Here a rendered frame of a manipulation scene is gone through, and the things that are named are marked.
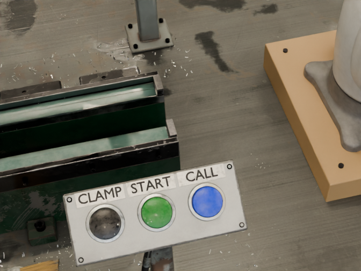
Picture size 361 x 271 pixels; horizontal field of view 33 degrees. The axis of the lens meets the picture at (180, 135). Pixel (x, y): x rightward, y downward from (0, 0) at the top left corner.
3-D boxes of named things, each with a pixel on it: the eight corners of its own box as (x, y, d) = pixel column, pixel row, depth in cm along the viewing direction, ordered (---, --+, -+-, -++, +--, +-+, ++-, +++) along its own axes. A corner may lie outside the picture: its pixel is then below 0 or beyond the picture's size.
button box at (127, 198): (78, 262, 63) (74, 269, 58) (65, 194, 64) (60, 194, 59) (239, 227, 65) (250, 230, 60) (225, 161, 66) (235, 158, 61)
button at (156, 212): (144, 230, 60) (144, 231, 59) (137, 200, 61) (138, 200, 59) (173, 223, 61) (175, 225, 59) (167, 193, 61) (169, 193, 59)
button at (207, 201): (193, 219, 61) (195, 220, 59) (187, 189, 61) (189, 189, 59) (223, 213, 61) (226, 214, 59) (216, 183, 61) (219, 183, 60)
